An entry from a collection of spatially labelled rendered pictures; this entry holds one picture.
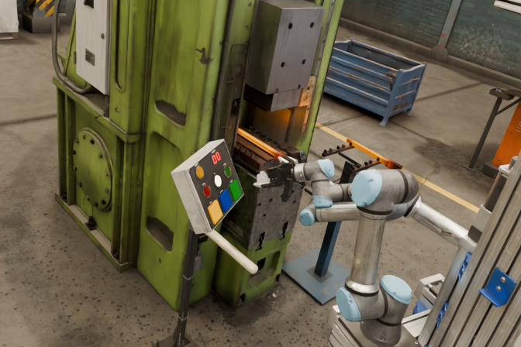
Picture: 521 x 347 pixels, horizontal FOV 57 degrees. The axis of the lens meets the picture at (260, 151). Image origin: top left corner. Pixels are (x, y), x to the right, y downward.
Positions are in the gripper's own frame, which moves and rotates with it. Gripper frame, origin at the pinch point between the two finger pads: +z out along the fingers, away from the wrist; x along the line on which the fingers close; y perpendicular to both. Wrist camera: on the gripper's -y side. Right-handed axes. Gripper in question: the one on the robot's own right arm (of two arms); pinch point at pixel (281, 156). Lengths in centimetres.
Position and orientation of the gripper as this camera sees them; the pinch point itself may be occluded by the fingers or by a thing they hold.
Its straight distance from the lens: 251.6
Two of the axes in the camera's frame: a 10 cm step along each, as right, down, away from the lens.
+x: 7.1, -2.1, 6.7
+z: -6.8, -4.2, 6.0
